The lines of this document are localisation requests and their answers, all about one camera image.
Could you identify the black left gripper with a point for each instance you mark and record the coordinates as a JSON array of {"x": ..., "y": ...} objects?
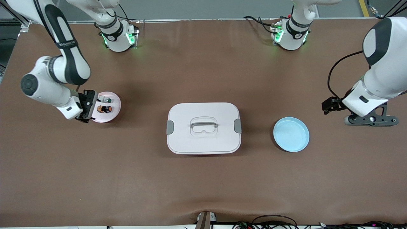
[{"x": 332, "y": 104}]

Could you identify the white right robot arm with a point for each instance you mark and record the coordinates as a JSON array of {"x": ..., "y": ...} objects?
[{"x": 66, "y": 63}]

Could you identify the pink round plate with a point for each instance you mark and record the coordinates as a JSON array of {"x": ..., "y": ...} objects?
[{"x": 109, "y": 118}]

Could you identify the white lidded storage box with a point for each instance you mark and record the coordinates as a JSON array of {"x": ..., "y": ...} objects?
[{"x": 203, "y": 143}]

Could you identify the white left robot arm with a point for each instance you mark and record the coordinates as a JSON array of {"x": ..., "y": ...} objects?
[{"x": 388, "y": 63}]

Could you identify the light blue round plate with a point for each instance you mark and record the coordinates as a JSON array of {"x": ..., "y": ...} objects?
[{"x": 291, "y": 135}]

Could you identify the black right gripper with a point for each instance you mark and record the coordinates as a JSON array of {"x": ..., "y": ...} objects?
[{"x": 86, "y": 102}]

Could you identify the green push-button switch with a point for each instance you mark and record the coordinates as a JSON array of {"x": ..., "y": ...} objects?
[{"x": 105, "y": 100}]

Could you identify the grey box latch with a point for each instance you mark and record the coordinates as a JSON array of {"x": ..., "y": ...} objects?
[
  {"x": 237, "y": 126},
  {"x": 170, "y": 127}
]

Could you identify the aluminium frame post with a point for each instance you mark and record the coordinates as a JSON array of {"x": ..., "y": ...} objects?
[
  {"x": 24, "y": 26},
  {"x": 392, "y": 10}
]

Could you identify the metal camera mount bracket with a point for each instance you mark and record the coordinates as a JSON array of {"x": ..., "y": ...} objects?
[{"x": 205, "y": 221}]

